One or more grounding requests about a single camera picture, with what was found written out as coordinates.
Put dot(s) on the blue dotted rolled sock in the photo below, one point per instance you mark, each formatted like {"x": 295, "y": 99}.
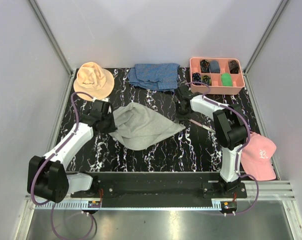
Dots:
{"x": 196, "y": 77}

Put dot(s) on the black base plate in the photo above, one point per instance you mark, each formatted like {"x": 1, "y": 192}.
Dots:
{"x": 199, "y": 184}

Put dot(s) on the blue grey rolled sock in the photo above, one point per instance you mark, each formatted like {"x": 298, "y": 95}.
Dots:
{"x": 214, "y": 66}

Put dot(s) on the pink compartment tray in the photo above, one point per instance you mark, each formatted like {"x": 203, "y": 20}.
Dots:
{"x": 216, "y": 88}

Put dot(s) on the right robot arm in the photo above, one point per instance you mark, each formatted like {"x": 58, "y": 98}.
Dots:
{"x": 231, "y": 129}

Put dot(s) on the orange bucket hat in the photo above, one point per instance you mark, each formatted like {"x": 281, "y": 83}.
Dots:
{"x": 94, "y": 80}

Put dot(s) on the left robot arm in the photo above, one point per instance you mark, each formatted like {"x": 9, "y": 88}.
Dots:
{"x": 47, "y": 177}

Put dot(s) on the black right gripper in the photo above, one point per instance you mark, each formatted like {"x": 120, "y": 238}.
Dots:
{"x": 180, "y": 118}

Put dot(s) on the pink baseball cap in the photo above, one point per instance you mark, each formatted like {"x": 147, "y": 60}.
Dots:
{"x": 256, "y": 158}

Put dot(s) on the black patterned sock top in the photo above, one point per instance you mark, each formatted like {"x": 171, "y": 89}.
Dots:
{"x": 205, "y": 66}

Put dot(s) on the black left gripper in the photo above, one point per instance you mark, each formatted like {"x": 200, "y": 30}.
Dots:
{"x": 112, "y": 128}

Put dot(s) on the aluminium front rail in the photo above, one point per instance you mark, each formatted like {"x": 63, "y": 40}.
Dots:
{"x": 171, "y": 202}

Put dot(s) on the yellow patterned rolled sock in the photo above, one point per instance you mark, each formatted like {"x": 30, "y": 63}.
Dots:
{"x": 206, "y": 79}

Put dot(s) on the blue checkered cloth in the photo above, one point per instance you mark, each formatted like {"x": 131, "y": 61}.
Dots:
{"x": 155, "y": 77}

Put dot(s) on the grey cloth napkin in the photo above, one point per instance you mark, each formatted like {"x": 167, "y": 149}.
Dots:
{"x": 139, "y": 127}

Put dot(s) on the pink handled knife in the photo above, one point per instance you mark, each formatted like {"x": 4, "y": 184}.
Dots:
{"x": 202, "y": 126}

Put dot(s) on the green rolled sock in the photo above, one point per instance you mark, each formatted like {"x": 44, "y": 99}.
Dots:
{"x": 226, "y": 80}

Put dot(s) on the dark brown rolled sock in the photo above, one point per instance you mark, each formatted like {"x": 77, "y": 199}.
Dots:
{"x": 234, "y": 67}

